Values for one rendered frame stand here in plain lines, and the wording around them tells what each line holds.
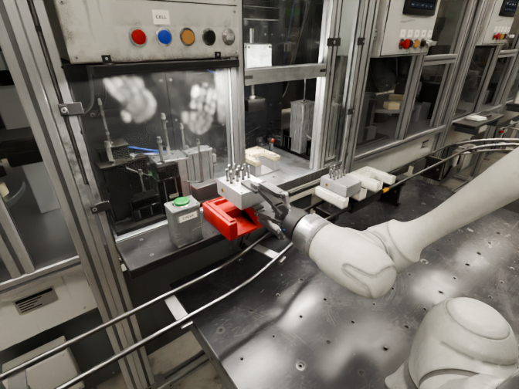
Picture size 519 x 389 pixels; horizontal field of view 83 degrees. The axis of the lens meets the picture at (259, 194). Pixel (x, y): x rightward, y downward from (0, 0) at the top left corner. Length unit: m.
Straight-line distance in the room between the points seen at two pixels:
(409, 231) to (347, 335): 0.39
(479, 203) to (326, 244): 0.26
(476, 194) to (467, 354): 0.30
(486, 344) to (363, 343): 0.34
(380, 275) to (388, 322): 0.46
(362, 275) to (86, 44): 0.71
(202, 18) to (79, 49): 0.30
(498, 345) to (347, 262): 0.29
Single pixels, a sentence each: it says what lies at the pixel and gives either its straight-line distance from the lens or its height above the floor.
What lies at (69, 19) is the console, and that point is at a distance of 0.77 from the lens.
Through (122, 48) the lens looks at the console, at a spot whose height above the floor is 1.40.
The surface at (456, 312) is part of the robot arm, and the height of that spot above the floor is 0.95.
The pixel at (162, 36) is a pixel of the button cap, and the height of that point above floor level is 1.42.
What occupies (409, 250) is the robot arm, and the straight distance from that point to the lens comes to 0.70.
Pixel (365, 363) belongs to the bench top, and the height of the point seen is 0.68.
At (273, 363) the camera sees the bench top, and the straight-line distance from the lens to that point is 0.87.
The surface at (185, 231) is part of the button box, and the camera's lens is 0.82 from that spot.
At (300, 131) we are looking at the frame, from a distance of 1.41.
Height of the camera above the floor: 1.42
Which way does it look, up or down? 28 degrees down
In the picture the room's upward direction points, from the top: straight up
